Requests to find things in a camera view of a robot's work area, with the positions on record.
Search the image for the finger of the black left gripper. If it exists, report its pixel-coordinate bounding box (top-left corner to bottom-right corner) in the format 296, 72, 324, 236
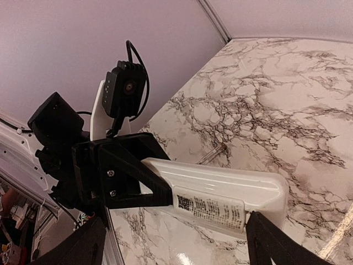
98, 144, 173, 209

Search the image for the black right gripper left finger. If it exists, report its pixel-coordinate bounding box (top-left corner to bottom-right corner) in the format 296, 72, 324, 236
31, 217, 106, 265

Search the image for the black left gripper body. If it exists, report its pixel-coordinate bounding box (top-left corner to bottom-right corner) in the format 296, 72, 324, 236
35, 132, 168, 210

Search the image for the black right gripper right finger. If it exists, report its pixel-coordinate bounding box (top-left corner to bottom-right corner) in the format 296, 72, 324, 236
246, 211, 330, 265

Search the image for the white remote control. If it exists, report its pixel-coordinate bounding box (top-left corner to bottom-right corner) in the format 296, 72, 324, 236
142, 158, 289, 238

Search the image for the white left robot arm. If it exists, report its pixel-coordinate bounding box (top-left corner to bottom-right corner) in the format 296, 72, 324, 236
1, 93, 173, 215

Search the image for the aluminium front frame rail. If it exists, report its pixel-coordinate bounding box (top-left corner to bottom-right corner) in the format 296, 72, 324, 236
102, 207, 125, 265

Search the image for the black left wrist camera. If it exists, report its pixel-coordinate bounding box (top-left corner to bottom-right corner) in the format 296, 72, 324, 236
102, 61, 146, 119

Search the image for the black left camera cable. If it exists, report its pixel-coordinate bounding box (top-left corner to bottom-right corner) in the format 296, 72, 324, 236
125, 40, 151, 122

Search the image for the aluminium left corner post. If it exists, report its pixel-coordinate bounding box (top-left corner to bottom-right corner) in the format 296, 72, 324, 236
197, 0, 232, 44

